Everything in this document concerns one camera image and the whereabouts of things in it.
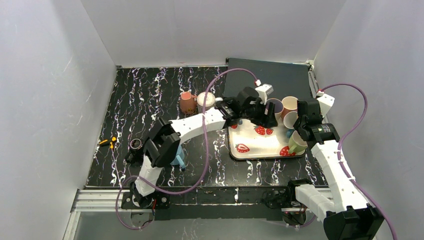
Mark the beige pink mug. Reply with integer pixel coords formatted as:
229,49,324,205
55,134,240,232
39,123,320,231
265,98,284,121

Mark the light green mug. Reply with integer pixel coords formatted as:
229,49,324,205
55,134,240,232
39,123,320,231
288,130,308,155

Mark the brown mug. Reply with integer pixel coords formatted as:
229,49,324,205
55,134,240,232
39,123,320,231
179,91,197,115

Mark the light blue faceted mug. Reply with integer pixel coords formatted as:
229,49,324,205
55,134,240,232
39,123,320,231
170,145,186,171

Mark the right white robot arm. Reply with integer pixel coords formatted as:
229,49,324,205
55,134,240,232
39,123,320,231
293,98,384,240

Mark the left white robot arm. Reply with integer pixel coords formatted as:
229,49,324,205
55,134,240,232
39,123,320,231
124,84,278,207

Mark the white floral mug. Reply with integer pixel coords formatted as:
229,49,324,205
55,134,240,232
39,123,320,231
195,91,217,114

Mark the black mug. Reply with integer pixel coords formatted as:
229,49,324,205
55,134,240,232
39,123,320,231
124,138,144,165

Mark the strawberry print white tray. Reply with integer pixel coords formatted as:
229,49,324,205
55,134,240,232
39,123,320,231
227,119,306,161

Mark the dark flat metal box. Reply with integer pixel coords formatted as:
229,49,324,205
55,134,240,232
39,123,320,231
223,58,312,100

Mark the yellow black small tool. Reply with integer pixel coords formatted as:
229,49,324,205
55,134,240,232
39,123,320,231
98,136,117,149

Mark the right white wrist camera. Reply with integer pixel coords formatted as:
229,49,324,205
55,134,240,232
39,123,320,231
316,90,335,117

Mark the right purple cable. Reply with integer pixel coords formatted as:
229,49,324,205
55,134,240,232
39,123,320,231
319,82,398,240

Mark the purple cable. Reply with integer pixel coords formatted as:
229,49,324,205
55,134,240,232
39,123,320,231
319,82,398,240
114,68,259,231

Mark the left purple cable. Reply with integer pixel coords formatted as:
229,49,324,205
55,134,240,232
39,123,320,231
114,68,259,231

